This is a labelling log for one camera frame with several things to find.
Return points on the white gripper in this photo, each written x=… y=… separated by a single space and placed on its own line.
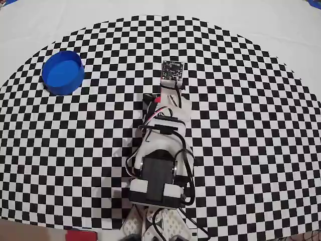
x=149 y=102

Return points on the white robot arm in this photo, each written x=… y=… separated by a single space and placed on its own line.
x=155 y=148

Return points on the blue round box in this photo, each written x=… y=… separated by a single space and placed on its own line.
x=62 y=74

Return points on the checkerboard printed white sheet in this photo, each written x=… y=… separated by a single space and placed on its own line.
x=250 y=113

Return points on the red flat object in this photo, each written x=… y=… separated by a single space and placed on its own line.
x=81 y=236

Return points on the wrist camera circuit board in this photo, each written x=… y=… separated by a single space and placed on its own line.
x=172 y=70

